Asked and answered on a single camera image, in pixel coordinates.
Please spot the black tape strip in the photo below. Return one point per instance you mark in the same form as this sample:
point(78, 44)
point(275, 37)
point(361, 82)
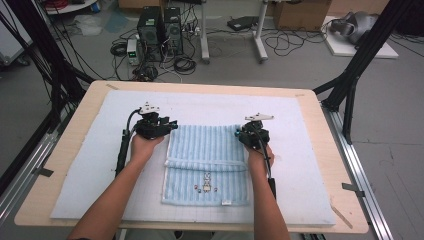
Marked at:
point(352, 188)
point(43, 172)

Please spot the white desk frame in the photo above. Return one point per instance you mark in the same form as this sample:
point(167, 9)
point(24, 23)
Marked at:
point(260, 40)

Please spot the white panel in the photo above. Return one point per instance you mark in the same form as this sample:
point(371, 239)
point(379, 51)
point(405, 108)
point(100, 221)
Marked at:
point(11, 41)

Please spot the white power supply unit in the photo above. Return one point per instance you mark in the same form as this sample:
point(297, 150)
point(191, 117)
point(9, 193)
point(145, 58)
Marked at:
point(132, 51)

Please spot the slim black computer tower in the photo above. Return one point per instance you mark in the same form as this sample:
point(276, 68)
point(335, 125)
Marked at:
point(173, 30)

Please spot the white foam mat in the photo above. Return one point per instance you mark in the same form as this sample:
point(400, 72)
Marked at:
point(100, 133)

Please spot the flat black device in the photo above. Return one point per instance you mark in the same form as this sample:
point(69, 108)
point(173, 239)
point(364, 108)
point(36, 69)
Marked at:
point(242, 22)

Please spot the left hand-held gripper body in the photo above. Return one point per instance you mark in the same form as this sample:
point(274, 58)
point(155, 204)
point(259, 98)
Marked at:
point(151, 130)

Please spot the brown cardboard box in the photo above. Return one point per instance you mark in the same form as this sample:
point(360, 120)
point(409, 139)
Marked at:
point(300, 15)

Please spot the person's trousers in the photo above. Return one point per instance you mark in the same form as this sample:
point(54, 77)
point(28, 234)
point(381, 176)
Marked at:
point(150, 236)

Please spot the aluminium rail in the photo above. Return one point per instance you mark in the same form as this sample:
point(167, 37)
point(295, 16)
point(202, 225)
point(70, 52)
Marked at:
point(363, 173)
point(30, 166)

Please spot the black metal frame stand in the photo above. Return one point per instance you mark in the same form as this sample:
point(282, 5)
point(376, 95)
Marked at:
point(363, 53)
point(43, 50)

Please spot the blue plastic sheet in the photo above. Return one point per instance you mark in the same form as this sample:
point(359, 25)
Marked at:
point(116, 22)

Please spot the thin wooden strip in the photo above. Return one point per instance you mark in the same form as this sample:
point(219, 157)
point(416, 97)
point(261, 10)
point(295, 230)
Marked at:
point(341, 216)

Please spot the white floor board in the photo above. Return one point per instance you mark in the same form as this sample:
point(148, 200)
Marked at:
point(340, 48)

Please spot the blue striped towel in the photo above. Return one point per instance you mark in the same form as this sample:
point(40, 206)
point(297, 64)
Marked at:
point(206, 146)

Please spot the round white table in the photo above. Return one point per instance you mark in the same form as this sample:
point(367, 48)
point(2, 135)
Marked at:
point(71, 7)

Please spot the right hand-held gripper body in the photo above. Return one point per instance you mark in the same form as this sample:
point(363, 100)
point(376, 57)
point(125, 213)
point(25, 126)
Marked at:
point(256, 135)

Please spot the clear plastic bag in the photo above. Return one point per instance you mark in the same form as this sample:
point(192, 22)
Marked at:
point(88, 26)

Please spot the grey helmet device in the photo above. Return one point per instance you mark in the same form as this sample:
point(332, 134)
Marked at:
point(358, 25)

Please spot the person's right hand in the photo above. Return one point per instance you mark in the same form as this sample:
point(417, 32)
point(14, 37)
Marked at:
point(260, 160)

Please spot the person's left hand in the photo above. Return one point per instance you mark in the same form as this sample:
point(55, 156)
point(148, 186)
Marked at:
point(143, 150)

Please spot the large black computer tower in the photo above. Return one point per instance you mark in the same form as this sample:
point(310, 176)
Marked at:
point(150, 31)

